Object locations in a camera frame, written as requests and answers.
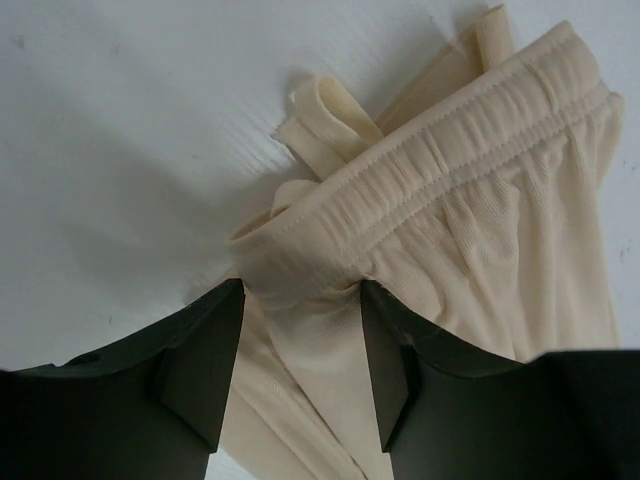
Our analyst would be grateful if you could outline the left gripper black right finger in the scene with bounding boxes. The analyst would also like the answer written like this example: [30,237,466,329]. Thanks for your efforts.
[360,281,639,479]

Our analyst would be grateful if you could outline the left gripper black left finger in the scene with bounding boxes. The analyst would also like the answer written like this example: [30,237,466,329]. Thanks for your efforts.
[1,279,245,479]

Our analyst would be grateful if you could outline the beige trousers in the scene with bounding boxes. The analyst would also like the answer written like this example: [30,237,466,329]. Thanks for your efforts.
[222,8,624,479]

